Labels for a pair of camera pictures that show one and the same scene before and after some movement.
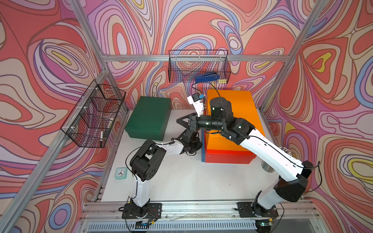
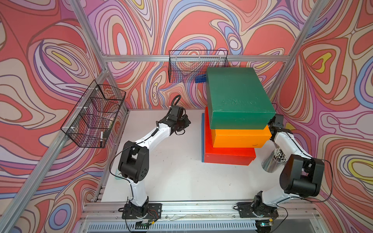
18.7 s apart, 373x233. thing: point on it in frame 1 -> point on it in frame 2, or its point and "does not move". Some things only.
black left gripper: (199, 145) -> (187, 122)
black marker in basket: (101, 138) does not move
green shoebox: (149, 118) -> (238, 98)
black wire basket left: (90, 121) does not move
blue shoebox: (202, 136) does not move
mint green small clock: (121, 173) does not move
